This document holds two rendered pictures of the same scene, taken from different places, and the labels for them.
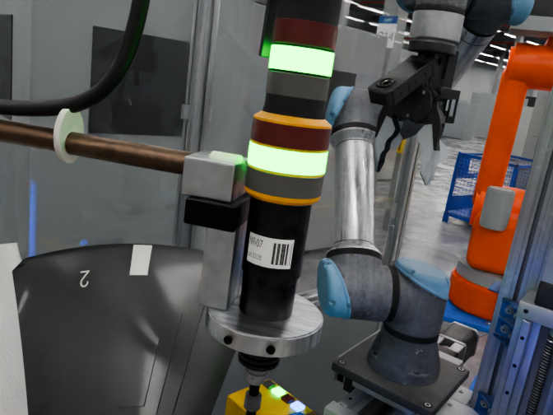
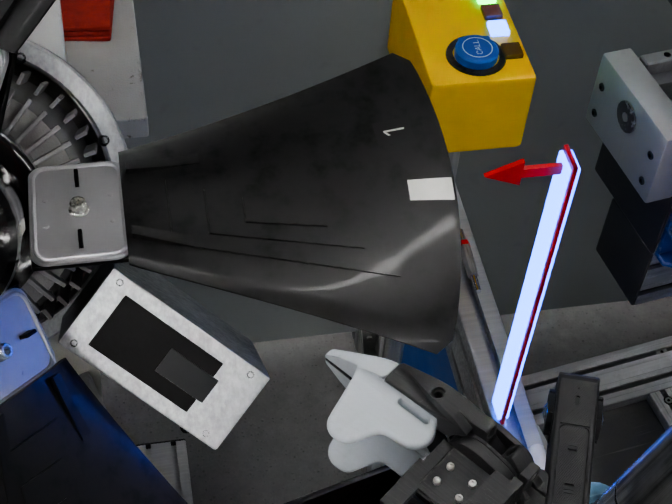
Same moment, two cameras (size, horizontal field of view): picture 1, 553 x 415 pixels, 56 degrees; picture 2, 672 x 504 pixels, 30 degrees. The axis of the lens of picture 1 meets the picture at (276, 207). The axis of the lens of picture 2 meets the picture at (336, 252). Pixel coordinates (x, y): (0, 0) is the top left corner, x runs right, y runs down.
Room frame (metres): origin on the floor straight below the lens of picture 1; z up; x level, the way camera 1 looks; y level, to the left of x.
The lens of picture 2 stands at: (-0.11, -0.44, 1.82)
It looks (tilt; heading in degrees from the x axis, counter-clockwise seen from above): 49 degrees down; 30
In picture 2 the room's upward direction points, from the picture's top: 5 degrees clockwise
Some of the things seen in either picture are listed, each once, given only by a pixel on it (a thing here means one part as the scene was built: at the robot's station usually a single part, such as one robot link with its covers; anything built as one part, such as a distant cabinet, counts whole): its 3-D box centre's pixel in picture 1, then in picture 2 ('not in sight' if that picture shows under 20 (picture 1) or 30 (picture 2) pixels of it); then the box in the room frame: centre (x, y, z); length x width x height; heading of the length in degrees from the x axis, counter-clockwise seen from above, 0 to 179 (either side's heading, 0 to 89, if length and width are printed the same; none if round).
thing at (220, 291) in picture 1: (257, 247); not in sight; (0.29, 0.01, 1.50); 0.09 x 0.07 x 0.10; 80
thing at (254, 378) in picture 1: (257, 363); not in sight; (0.29, 0.00, 1.43); 0.01 x 0.01 x 0.02
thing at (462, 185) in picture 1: (501, 193); not in sight; (7.03, -3.03, 0.49); 1.27 x 0.88 x 0.98; 132
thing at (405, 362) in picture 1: (406, 345); not in sight; (1.01, -0.32, 1.09); 0.15 x 0.15 x 0.10
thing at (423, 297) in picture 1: (415, 294); not in sight; (1.01, -0.31, 1.20); 0.13 x 0.12 x 0.14; 96
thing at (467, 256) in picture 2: not in sight; (468, 260); (0.67, -0.14, 0.87); 0.08 x 0.01 x 0.01; 43
